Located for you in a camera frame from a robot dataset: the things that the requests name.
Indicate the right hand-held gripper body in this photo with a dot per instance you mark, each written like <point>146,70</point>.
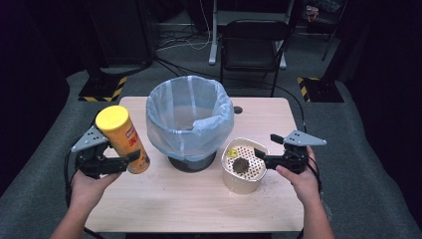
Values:
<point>292,156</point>

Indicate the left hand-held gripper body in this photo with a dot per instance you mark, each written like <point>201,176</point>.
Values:
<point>91,159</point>

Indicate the yellow cartoon print chip can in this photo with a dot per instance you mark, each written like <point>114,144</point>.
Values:
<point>123,141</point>

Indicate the beige container with perforated insert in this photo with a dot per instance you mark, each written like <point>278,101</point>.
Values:
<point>240,184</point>

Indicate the person's left hand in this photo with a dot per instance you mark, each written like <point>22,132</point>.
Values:
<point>88,189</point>

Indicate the person's right hand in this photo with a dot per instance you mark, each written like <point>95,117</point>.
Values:
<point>307,186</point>

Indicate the dark brown residue clump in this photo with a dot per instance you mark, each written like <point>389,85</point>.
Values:
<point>241,165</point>

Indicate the small yellow scrap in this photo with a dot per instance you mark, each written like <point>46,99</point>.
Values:
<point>232,153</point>

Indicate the dark round trash bin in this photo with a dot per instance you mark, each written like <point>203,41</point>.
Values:
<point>192,164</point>

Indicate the light blue trash bag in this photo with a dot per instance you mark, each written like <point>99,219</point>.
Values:
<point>189,132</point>

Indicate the light wooden table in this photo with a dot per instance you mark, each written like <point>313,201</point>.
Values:
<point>185,202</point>

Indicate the black folding chair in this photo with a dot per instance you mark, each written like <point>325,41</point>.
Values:
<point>252,46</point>

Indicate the black hazard striped base plate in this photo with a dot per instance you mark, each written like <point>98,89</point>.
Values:
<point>321,91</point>
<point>99,89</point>

